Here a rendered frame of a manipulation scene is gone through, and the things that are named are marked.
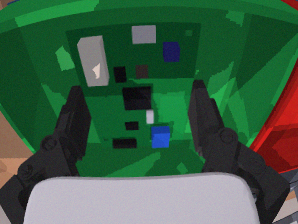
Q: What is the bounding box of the green bin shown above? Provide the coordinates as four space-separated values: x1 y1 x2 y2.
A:
0 0 298 177

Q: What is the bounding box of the red open-top bin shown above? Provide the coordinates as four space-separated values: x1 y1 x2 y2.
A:
249 58 298 174

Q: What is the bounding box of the green circuit board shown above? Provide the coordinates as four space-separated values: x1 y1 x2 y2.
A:
66 22 201 149

